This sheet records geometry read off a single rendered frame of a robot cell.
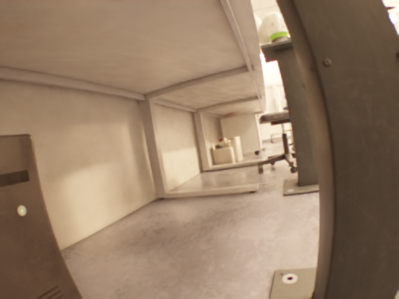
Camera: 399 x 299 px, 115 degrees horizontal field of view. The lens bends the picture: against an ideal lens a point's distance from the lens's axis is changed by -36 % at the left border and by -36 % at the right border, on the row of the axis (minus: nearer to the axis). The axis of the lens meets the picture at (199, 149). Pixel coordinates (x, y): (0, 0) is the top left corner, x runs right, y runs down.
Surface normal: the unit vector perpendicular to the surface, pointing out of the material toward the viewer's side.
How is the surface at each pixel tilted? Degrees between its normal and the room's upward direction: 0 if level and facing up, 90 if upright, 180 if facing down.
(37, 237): 90
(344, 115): 90
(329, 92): 90
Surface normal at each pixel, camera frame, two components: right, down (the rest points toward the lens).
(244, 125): -0.34, 0.09
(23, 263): 0.93, -0.15
